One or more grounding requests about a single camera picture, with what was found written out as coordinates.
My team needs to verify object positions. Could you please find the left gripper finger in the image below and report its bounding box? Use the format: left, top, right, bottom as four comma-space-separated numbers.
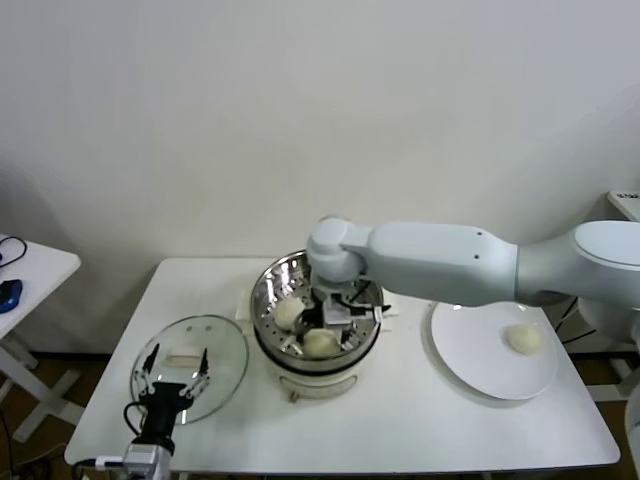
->
132, 343, 161, 400
183, 347, 211, 401

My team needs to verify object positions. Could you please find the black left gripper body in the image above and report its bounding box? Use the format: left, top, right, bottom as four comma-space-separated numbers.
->
141, 382, 197, 444

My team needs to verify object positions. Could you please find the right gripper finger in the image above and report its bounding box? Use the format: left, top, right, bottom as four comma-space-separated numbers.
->
339, 327, 364, 354
279, 329, 309, 357

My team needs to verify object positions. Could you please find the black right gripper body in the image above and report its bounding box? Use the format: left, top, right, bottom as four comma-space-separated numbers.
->
299, 299, 329, 334

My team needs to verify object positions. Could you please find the round glass pot lid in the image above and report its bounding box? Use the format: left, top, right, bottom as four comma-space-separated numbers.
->
130, 314, 250, 426

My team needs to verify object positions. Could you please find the white steamed baozi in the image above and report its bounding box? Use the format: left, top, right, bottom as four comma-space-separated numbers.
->
302, 328, 339, 360
274, 298, 305, 332
502, 323, 544, 357

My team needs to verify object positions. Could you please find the stainless steel steamer basket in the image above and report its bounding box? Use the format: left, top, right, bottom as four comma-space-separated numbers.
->
249, 249, 385, 365

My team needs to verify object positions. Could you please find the white electric cooker pot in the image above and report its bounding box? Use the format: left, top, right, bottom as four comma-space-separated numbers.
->
234, 287, 404, 404

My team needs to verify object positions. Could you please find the round white plate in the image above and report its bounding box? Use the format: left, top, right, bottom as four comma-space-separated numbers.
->
430, 297, 559, 401

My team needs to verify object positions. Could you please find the white side table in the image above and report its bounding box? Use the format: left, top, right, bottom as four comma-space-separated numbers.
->
0, 233, 84, 444

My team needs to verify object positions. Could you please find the blue handheld device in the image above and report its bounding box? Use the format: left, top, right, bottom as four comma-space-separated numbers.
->
0, 279, 25, 315

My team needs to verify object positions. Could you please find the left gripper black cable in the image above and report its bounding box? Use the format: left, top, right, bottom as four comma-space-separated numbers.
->
123, 402, 149, 441

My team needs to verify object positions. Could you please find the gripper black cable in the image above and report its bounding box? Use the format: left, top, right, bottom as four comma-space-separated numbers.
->
123, 402, 149, 441
339, 282, 391, 314

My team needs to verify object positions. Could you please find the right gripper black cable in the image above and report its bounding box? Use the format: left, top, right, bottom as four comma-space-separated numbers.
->
339, 282, 391, 314

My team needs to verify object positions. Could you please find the thin black looped cable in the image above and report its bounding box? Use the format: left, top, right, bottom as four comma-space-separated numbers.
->
0, 236, 29, 271

